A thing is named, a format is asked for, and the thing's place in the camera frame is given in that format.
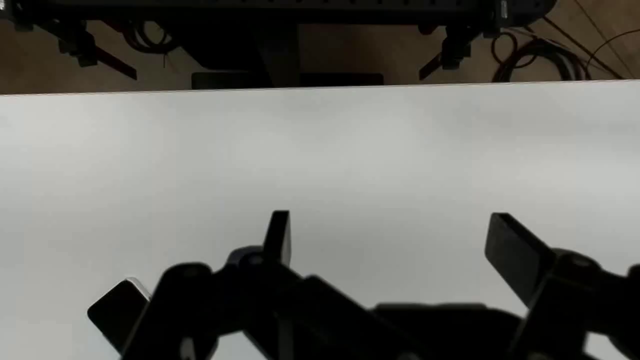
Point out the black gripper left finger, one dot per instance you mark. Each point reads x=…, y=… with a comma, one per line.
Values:
x=281, y=281

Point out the black smartphone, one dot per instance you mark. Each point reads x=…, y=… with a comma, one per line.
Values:
x=120, y=311

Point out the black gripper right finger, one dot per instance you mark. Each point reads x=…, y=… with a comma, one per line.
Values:
x=533, y=267

